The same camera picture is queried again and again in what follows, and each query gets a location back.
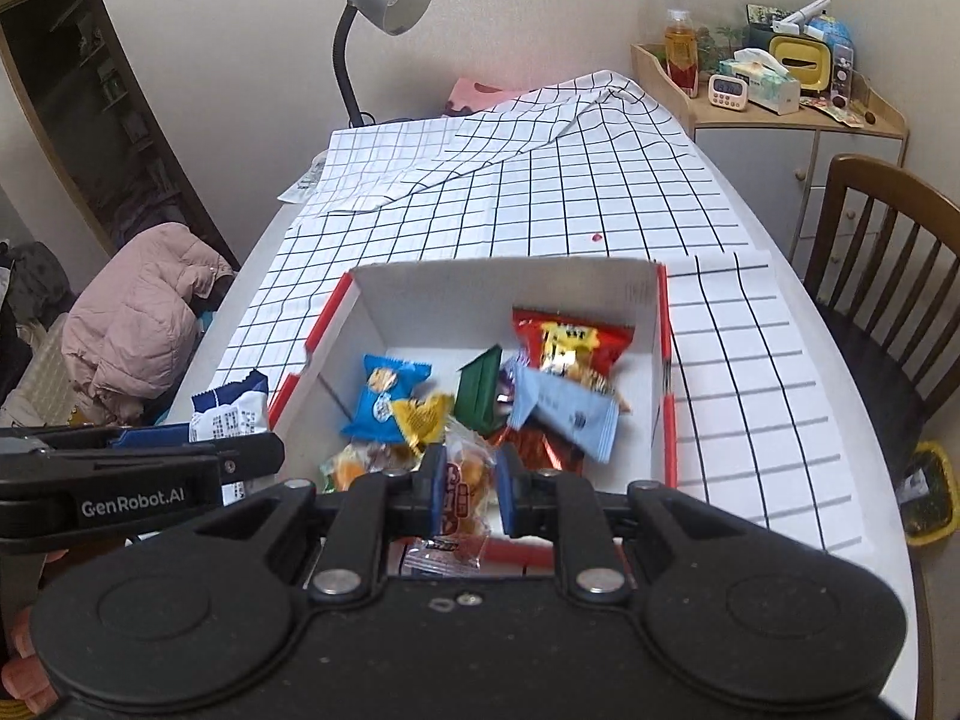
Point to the yellow snack packet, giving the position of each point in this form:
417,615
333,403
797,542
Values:
421,421

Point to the white checkered tablecloth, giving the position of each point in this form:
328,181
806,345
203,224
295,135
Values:
594,167

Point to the white blue snack packet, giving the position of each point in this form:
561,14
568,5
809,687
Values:
232,409

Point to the green tissue box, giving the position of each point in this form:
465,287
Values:
769,83

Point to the blue cookie snack packet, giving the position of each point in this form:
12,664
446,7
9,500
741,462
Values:
386,380

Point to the cream woven basket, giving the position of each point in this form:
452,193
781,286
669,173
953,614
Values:
44,396

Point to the white digital timer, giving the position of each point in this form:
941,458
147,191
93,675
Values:
727,92

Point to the purple candy wrapper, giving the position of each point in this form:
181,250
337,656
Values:
506,384

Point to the red yellow chip bag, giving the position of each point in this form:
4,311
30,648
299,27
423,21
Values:
581,350

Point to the pink object behind table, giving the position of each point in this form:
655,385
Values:
468,97

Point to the copper foil snack bag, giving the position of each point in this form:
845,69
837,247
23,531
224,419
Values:
540,448

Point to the clear orange snack packet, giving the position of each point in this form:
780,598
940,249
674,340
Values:
460,526

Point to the green snack packet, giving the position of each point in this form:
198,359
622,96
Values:
474,402

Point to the pink padded jacket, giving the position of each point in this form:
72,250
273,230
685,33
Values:
129,336

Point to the yellow black box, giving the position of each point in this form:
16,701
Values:
808,60

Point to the light blue snack packet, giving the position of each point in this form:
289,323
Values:
583,417

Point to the brown round pastry packet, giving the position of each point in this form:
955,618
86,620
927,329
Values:
360,458

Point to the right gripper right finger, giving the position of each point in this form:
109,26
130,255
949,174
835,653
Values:
565,510

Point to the amber liquid bottle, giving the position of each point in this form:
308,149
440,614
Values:
682,59

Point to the person left hand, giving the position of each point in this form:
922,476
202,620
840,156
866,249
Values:
26,688

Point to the silver desk lamp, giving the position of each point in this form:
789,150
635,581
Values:
393,17

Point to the yellow green floor bin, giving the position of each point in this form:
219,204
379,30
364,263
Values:
928,496

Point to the brown wooden chair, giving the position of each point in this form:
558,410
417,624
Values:
884,268

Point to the papers on table edge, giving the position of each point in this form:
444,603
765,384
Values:
305,185

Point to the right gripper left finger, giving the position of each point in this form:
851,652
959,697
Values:
359,526

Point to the red white cardboard box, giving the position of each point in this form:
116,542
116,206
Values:
446,314

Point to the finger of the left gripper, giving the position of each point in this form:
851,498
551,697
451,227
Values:
245,458
152,437

